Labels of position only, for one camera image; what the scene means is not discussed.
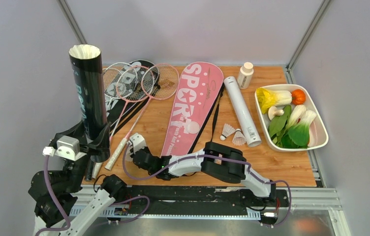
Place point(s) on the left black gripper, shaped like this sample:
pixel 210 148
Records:
pixel 97 146

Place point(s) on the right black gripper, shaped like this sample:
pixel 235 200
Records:
pixel 146 149

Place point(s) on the shuttlecock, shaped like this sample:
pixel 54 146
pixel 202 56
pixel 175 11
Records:
pixel 227 131
pixel 84 51
pixel 238 138

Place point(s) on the black shuttlecock tube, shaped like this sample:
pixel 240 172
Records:
pixel 88 78

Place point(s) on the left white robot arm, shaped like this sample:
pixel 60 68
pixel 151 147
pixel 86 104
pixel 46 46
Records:
pixel 53 188

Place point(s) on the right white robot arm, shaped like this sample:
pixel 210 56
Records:
pixel 221 162

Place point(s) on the pink racket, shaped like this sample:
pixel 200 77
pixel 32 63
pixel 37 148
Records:
pixel 160 82
pixel 137 96

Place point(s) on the black racket cover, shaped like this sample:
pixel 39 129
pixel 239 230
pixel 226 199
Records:
pixel 116 110

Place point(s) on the pink racket right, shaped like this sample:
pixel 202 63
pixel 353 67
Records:
pixel 160 82

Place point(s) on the pink racket cover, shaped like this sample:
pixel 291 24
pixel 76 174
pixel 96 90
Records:
pixel 198 89

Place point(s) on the white shuttlecock tube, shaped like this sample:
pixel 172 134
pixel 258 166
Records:
pixel 242 112

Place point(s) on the beige plastic bottle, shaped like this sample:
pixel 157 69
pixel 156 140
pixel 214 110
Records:
pixel 245 75

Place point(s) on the green leaf vegetable toy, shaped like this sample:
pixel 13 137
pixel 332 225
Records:
pixel 278 122

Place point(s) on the mushroom toy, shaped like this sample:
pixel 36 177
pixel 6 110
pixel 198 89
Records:
pixel 275 112

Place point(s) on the yellow napa cabbage toy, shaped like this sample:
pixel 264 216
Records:
pixel 268 98

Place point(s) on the bok choy toy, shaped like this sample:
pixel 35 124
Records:
pixel 299 133

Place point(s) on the orange tomato toy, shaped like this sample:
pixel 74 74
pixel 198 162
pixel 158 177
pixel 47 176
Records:
pixel 298 97

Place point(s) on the white plastic tray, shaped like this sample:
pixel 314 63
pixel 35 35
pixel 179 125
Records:
pixel 318 136

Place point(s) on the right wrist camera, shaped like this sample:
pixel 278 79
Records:
pixel 135 143

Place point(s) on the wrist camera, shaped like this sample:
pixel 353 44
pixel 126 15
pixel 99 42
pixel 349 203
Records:
pixel 66 147
pixel 135 143

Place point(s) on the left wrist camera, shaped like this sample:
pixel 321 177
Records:
pixel 66 147

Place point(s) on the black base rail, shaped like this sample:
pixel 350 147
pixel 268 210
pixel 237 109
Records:
pixel 193 201

